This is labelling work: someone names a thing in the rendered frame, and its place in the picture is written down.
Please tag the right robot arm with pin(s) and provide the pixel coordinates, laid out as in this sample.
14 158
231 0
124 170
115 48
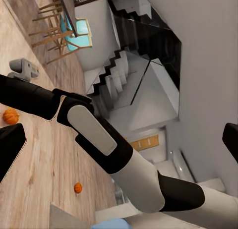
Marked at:
138 178

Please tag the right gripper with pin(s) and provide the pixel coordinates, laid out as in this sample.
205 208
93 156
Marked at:
16 93

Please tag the breakfast table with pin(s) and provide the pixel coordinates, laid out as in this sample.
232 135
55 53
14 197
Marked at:
68 6

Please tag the door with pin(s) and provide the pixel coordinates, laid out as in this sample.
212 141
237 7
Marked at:
145 143

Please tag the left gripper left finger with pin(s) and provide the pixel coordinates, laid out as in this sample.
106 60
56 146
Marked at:
12 139

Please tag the pumpkin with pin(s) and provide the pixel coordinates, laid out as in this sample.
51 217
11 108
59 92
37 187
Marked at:
78 187
11 116

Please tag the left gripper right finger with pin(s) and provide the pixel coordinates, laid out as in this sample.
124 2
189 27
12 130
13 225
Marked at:
230 139

